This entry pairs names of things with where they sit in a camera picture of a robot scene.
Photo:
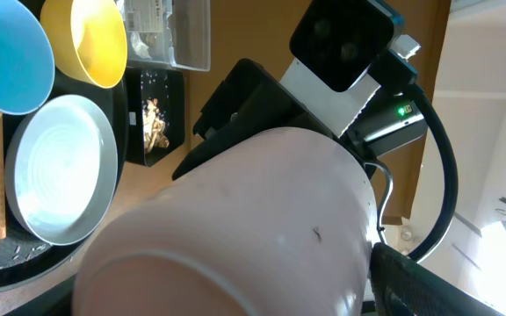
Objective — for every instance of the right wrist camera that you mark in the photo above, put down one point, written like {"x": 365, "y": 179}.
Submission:
{"x": 337, "y": 47}

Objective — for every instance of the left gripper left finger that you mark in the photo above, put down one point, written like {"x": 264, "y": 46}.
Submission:
{"x": 55, "y": 302}

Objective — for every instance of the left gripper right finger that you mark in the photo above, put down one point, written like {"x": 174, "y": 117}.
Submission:
{"x": 403, "y": 287}

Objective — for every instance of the white napkin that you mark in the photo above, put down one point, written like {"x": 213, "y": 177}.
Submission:
{"x": 142, "y": 42}

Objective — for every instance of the grey round plate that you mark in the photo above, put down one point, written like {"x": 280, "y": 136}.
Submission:
{"x": 61, "y": 170}

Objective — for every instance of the yellow plastic bowl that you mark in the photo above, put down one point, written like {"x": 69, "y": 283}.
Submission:
{"x": 88, "y": 39}

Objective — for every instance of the pink plastic cup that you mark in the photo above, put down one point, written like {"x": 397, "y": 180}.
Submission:
{"x": 281, "y": 224}

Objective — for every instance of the food scraps pile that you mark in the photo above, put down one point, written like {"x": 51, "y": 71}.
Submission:
{"x": 154, "y": 127}

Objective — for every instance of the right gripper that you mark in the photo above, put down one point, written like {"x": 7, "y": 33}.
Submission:
{"x": 248, "y": 101}

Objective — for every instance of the clear plastic bin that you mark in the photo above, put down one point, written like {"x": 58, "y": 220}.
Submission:
{"x": 182, "y": 28}

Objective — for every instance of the blue plastic cup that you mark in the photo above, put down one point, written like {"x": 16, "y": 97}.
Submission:
{"x": 26, "y": 60}

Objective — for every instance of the black rectangular tray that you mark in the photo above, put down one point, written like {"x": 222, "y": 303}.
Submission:
{"x": 167, "y": 86}

